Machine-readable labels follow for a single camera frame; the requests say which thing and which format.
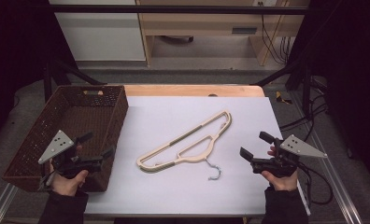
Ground brown woven basket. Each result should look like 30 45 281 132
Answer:
2 84 130 193

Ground yellow and black tape piece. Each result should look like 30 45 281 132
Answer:
275 91 293 105

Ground black hanging wall cables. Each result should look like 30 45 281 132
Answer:
257 1 295 65

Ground person's left hand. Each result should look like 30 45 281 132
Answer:
50 171 89 198

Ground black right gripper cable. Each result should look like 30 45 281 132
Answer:
294 162 334 206

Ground aluminium rail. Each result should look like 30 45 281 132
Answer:
290 92 364 224
0 182 20 224

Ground black frame strut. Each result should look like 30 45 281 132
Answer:
253 57 312 116
42 58 107 102

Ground white foam board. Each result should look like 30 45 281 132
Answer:
84 95 312 217

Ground light wooden desk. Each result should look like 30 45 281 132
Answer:
135 0 310 67

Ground white cabinet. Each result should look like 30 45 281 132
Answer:
48 0 147 62

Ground black floor cables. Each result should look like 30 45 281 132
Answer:
278 92 331 143

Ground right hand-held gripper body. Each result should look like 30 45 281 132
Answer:
251 133 328 179

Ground person's right hand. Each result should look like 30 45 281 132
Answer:
261 170 299 191

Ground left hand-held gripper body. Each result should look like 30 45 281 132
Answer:
37 130 103 180

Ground black curtain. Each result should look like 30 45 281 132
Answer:
0 0 78 150
287 0 370 190

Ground black horizontal frame bar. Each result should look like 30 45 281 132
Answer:
46 4 309 15

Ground grey left gripper cable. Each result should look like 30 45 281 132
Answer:
38 169 56 191

